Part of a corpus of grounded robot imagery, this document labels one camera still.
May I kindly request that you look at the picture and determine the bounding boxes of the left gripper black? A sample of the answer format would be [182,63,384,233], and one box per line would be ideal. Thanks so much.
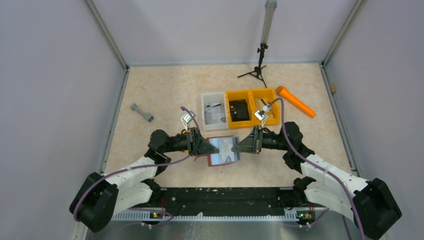
[162,126,219,156]

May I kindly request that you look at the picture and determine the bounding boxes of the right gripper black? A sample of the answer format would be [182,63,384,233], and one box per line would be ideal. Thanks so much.
[232,124,290,154]

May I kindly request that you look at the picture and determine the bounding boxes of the red leather card holder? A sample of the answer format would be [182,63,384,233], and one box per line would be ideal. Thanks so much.
[194,135,241,167]

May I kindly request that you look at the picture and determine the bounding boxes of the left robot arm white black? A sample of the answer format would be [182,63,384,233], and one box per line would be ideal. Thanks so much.
[69,127,219,233]

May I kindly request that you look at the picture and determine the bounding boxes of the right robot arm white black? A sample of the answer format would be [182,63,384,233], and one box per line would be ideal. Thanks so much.
[232,121,402,240]

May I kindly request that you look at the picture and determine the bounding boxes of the yellow bin with clear bag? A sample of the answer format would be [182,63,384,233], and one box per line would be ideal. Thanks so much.
[250,88,281,127]

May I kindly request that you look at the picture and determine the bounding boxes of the black part in bin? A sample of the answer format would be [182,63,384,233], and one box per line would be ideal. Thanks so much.
[229,99,250,122]

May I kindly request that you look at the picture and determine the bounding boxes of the small packets in clear bin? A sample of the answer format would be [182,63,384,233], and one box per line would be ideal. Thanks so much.
[204,102,226,125]

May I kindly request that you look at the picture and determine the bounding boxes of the clear plastic bin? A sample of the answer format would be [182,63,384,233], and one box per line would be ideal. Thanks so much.
[200,92,229,131]

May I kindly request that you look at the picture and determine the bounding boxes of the yellow bin with black part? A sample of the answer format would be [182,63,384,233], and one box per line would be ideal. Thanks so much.
[225,89,253,129]

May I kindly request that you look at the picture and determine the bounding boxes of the grey dumbbell shaped part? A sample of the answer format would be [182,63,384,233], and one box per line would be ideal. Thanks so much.
[130,103,154,123]

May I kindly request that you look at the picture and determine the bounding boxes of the orange toy microphone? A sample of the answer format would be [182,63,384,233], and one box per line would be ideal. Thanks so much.
[276,85,317,118]

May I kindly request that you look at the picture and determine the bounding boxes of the black tripod with grey pole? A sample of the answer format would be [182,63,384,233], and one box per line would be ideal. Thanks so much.
[237,0,278,88]

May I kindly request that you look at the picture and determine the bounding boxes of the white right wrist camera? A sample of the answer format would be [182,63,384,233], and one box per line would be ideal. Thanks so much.
[254,105,271,127]

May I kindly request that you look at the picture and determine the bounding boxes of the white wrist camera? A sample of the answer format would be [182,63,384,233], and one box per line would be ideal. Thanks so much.
[180,112,193,130]
[254,105,271,127]

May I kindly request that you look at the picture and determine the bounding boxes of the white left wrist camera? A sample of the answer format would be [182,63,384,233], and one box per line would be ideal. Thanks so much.
[180,112,193,130]

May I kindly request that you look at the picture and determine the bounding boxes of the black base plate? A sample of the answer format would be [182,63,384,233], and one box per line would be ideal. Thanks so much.
[145,187,327,218]

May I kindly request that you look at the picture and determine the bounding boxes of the small tan wall knob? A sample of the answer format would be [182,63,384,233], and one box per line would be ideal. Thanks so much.
[329,84,337,94]

